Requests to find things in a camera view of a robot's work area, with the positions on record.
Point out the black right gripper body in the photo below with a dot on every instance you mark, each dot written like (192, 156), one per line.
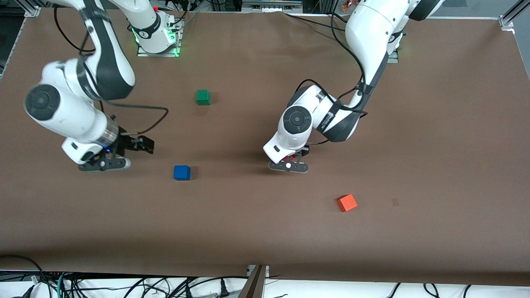
(125, 143)

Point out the blue block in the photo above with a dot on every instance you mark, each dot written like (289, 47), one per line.
(181, 172)

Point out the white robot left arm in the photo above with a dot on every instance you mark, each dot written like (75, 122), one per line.
(298, 124)

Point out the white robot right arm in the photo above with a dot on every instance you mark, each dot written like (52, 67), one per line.
(62, 111)

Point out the orange block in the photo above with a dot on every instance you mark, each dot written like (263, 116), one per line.
(347, 203)

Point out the green block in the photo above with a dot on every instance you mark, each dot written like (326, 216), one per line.
(203, 97)

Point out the brown table mat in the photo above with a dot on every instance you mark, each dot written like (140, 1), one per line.
(265, 231)

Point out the brown angled beam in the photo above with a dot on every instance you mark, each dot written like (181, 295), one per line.
(253, 287)

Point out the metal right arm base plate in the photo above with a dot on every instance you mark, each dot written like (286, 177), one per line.
(179, 39)

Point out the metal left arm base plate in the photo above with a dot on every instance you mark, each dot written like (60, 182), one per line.
(393, 57)

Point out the grey metal rail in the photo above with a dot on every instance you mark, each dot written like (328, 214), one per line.
(271, 5)

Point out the aluminium frame profile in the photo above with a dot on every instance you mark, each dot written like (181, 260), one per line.
(507, 20)
(32, 11)

